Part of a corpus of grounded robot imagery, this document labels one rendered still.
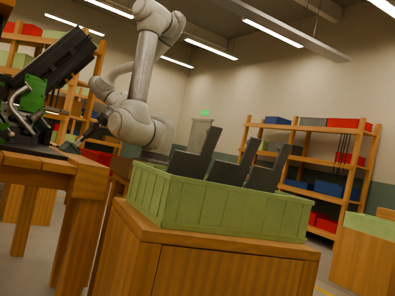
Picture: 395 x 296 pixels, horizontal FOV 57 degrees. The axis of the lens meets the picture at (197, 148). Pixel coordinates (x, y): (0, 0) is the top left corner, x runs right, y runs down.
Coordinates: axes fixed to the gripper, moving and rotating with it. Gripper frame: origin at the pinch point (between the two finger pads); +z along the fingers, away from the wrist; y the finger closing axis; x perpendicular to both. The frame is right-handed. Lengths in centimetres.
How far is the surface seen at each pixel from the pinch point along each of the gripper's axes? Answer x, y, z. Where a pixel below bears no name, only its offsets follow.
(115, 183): -24.2, -25.6, 5.0
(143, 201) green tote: -9, -97, 11
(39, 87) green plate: 36.2, 3.8, -4.4
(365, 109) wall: -346, 185, -427
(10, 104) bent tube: 39.1, -3.2, 12.9
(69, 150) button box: 3.3, -12.8, 8.8
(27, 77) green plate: 43.9, 4.8, -4.0
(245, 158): -20, -112, -25
